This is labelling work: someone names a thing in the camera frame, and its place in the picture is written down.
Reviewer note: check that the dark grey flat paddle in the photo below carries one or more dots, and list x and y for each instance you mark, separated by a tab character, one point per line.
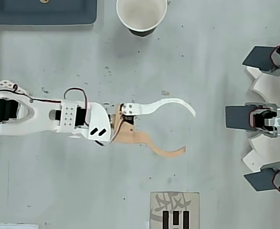
257	58
260	180
237	117

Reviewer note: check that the white stand with dark paddles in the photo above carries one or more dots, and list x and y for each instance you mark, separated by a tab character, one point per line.
268	90

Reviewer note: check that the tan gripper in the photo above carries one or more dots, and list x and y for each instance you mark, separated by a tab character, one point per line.
126	131

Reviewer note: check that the blue-grey plastic tray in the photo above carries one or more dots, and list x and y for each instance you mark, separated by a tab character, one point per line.
42	13

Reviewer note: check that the printed cardboard card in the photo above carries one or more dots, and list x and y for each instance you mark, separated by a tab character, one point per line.
174	207

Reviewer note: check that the pale flat box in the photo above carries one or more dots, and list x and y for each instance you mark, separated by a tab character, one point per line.
13	226

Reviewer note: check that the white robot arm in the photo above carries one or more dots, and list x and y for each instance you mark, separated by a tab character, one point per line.
42	119

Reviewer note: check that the black paper cup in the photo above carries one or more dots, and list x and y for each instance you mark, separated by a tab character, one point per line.
141	14

